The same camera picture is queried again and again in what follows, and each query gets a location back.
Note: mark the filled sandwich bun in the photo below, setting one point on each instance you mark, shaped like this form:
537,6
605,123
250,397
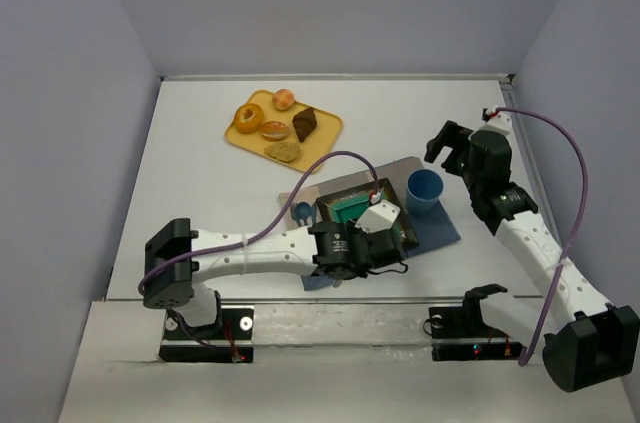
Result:
274,130

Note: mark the blue plastic cup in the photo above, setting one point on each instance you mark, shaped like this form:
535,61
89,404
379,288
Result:
423,191

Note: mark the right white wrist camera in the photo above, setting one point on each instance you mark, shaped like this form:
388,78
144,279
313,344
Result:
499,120

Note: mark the seeded bread slice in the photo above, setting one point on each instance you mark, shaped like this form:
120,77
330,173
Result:
283,151

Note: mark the blue beige cloth placemat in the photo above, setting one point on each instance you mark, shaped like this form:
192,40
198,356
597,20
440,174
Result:
434,231

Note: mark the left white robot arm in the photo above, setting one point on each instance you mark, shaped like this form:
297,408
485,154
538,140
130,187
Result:
179,260

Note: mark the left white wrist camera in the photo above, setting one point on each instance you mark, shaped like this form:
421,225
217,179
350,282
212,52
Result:
378,217

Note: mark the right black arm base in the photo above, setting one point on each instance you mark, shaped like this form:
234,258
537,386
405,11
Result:
459,333

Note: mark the orange bagel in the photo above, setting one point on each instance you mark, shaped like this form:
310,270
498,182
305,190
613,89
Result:
248,118

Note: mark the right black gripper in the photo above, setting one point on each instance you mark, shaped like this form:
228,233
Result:
454,147

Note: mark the blue plastic spoon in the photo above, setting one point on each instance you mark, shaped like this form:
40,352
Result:
305,214

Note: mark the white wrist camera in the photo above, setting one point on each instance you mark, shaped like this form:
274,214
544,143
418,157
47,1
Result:
499,120
378,217

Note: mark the square teal ceramic plate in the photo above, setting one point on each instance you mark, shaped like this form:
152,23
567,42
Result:
349,204

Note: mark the round bread roll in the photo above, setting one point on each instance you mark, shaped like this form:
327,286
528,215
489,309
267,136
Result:
283,99

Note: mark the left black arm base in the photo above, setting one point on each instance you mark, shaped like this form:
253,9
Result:
228,341

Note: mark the metal table edge rail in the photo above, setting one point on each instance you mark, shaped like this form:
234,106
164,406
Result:
501,78

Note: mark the dark brown bread chunk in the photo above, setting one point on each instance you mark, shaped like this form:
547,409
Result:
304,123

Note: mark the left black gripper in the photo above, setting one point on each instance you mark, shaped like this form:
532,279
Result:
395,244

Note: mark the yellow plastic tray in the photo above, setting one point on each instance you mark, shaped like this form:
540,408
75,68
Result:
319,143

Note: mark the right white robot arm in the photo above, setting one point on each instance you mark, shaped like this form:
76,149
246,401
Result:
580,336

